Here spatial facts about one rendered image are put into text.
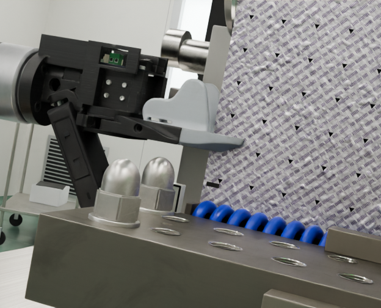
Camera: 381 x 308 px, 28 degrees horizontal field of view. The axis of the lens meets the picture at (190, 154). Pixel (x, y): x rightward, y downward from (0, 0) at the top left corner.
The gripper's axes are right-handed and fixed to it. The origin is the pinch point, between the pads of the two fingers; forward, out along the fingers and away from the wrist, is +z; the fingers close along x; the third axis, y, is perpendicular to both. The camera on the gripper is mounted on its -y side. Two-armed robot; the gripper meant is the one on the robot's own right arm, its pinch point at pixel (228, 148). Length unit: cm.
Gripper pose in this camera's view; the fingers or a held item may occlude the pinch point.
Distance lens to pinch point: 68.1
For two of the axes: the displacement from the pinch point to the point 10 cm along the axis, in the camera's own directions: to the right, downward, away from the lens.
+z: 9.3, 1.9, -3.3
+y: 1.9, -9.8, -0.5
